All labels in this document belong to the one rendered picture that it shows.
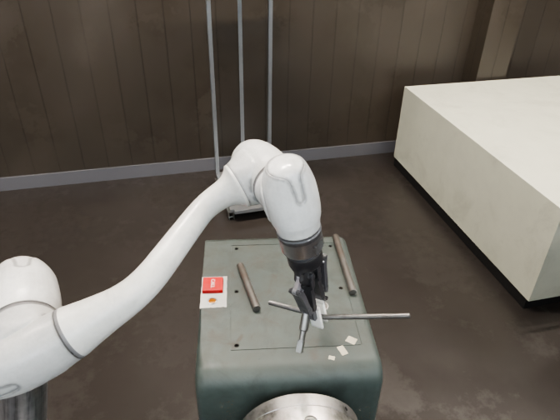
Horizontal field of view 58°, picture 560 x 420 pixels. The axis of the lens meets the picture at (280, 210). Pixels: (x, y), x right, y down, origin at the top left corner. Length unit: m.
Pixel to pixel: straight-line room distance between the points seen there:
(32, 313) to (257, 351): 0.59
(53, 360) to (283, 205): 0.48
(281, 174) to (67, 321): 0.45
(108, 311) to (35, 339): 0.13
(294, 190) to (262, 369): 0.57
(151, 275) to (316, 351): 0.57
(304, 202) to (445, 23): 4.16
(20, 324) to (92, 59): 3.49
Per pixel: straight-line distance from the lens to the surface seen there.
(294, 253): 1.01
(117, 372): 3.06
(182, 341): 3.13
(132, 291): 0.96
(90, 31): 4.31
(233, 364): 1.35
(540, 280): 3.51
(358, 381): 1.37
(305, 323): 1.21
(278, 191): 0.92
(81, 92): 4.46
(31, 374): 1.00
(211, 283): 1.55
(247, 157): 1.06
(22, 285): 1.10
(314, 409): 1.29
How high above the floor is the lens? 2.29
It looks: 33 degrees down
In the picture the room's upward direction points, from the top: 1 degrees clockwise
